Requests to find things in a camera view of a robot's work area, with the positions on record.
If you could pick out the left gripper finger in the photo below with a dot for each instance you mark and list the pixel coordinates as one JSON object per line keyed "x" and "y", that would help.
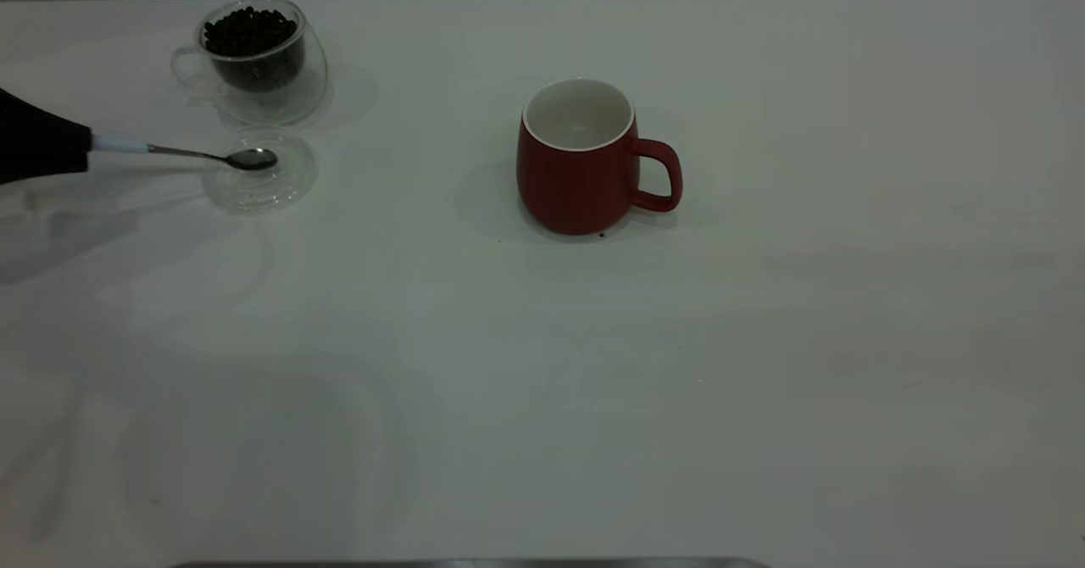
{"x": 42, "y": 144}

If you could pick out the red ceramic mug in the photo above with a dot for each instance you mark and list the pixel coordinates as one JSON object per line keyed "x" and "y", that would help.
{"x": 576, "y": 186}

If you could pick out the clear round lid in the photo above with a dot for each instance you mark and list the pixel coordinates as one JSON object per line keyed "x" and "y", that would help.
{"x": 254, "y": 199}

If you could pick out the clear glass cup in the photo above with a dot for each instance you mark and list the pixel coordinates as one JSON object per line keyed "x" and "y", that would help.
{"x": 271, "y": 106}

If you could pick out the dark coffee beans pile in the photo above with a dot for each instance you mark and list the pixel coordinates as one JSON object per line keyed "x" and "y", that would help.
{"x": 254, "y": 38}

